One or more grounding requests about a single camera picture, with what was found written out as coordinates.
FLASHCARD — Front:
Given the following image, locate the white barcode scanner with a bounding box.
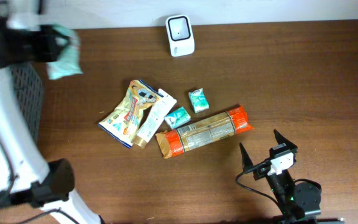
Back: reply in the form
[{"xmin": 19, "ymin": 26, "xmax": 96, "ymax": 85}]
[{"xmin": 165, "ymin": 15, "xmax": 195, "ymax": 57}]

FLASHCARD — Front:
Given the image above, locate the yellow snack bag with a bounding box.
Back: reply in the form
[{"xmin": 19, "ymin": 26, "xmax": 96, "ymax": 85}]
[{"xmin": 98, "ymin": 80, "xmax": 163, "ymax": 149}]

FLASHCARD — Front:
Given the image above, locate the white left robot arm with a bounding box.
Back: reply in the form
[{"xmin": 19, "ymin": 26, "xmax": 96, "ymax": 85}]
[{"xmin": 0, "ymin": 1, "xmax": 103, "ymax": 223}]

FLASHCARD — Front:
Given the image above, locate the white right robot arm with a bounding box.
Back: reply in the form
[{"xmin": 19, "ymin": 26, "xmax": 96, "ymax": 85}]
[{"xmin": 236, "ymin": 129, "xmax": 322, "ymax": 223}]

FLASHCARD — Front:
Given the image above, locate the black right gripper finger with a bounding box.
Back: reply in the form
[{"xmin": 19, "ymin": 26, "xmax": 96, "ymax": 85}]
[
  {"xmin": 239, "ymin": 142, "xmax": 254, "ymax": 172},
  {"xmin": 273, "ymin": 129, "xmax": 298, "ymax": 149}
]

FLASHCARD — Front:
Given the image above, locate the orange spaghetti package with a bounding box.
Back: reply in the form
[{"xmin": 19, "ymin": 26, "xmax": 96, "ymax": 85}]
[{"xmin": 155, "ymin": 106, "xmax": 254, "ymax": 159}]

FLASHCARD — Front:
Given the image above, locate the green tissue pack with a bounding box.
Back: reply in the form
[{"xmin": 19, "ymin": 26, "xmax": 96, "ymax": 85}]
[{"xmin": 188, "ymin": 88, "xmax": 209, "ymax": 113}]

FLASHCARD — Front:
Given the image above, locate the grey plastic basket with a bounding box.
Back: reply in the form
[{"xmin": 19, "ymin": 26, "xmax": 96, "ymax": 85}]
[{"xmin": 10, "ymin": 63, "xmax": 44, "ymax": 160}]

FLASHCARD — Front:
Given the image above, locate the black camera cable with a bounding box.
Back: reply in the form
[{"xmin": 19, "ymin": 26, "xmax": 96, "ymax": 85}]
[{"xmin": 235, "ymin": 160, "xmax": 284, "ymax": 215}]

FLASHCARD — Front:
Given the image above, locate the mint green wipes pouch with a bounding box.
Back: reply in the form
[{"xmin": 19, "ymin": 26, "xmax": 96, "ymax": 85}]
[{"xmin": 47, "ymin": 24, "xmax": 83, "ymax": 80}]

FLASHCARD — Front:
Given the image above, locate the teal tissue pack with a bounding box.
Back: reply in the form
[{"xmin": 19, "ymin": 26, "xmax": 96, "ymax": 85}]
[{"xmin": 164, "ymin": 107, "xmax": 191, "ymax": 129}]

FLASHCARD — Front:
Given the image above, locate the white cream tube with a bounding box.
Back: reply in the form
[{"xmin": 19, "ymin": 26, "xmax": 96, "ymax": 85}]
[{"xmin": 132, "ymin": 88, "xmax": 177, "ymax": 149}]

